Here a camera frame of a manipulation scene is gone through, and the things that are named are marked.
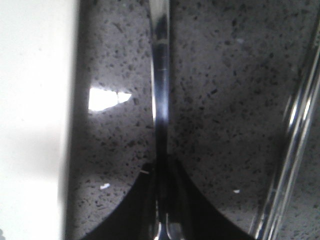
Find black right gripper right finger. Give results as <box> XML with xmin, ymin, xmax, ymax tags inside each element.
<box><xmin>173</xmin><ymin>159</ymin><xmax>253</xmax><ymax>240</ymax></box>

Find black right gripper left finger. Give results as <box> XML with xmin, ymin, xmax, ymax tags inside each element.
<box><xmin>83</xmin><ymin>163</ymin><xmax>155</xmax><ymax>240</ymax></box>

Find cream rabbit serving tray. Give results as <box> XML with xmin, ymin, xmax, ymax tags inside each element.
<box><xmin>0</xmin><ymin>0</ymin><xmax>80</xmax><ymax>240</ymax></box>

